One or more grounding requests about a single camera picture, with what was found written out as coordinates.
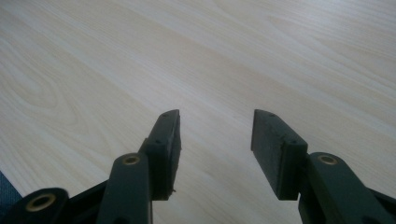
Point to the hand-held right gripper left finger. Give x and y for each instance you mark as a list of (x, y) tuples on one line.
[(163, 149)]

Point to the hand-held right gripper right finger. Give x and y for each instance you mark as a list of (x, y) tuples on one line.
[(274, 155)]

